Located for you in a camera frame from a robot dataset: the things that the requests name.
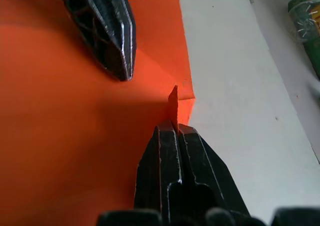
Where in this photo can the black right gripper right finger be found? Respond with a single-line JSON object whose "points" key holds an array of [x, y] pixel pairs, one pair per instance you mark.
{"points": [[212, 171]]}

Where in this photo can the orange paper sheet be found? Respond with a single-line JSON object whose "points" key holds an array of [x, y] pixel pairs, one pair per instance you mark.
{"points": [[62, 125]]}

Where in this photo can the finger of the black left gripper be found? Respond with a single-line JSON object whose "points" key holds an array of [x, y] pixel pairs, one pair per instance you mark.
{"points": [[130, 40], [100, 30]]}

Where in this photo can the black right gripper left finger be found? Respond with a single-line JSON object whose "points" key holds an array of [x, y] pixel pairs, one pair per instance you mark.
{"points": [[155, 176]]}

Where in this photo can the green plastic bottle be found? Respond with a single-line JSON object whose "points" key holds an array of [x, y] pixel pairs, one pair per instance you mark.
{"points": [[306, 23]]}

